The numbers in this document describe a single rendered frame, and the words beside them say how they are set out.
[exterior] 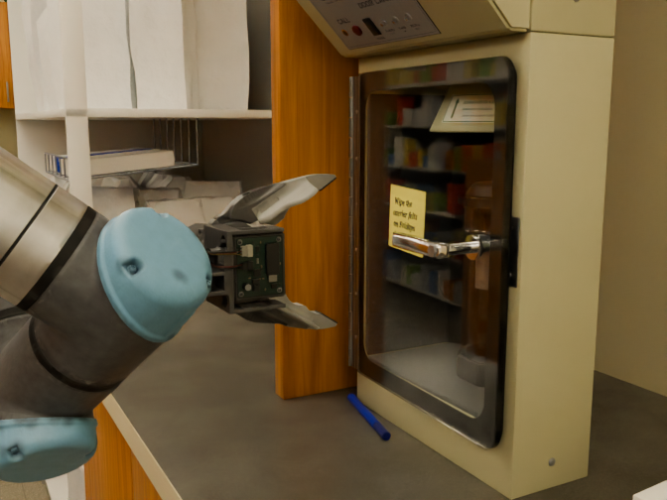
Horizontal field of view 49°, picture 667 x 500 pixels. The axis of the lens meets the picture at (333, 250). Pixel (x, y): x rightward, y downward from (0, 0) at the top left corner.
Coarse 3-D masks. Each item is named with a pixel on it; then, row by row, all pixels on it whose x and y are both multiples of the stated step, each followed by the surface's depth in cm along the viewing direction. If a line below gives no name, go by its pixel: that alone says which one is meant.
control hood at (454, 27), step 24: (432, 0) 72; (456, 0) 70; (480, 0) 67; (504, 0) 67; (528, 0) 68; (456, 24) 73; (480, 24) 70; (504, 24) 68; (528, 24) 69; (336, 48) 94; (360, 48) 90; (384, 48) 86; (408, 48) 84
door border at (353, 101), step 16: (352, 112) 97; (352, 144) 97; (512, 144) 71; (352, 160) 98; (352, 176) 98; (352, 192) 98; (352, 208) 99; (352, 224) 99; (352, 240) 99; (352, 256) 100; (352, 272) 100; (352, 288) 100; (352, 304) 101; (352, 320) 101; (352, 336) 101; (352, 352) 102
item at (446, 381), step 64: (448, 64) 78; (512, 64) 70; (384, 128) 90; (448, 128) 78; (512, 128) 70; (384, 192) 91; (448, 192) 79; (384, 256) 92; (384, 320) 94; (448, 320) 81; (384, 384) 95; (448, 384) 82
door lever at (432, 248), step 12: (396, 240) 80; (408, 240) 78; (420, 240) 76; (432, 240) 75; (468, 240) 76; (420, 252) 76; (432, 252) 74; (444, 252) 74; (456, 252) 74; (468, 252) 75
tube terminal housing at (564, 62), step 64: (576, 0) 71; (384, 64) 91; (576, 64) 72; (576, 128) 73; (512, 192) 73; (576, 192) 75; (576, 256) 76; (512, 320) 74; (576, 320) 77; (512, 384) 75; (576, 384) 79; (448, 448) 86; (512, 448) 76; (576, 448) 80
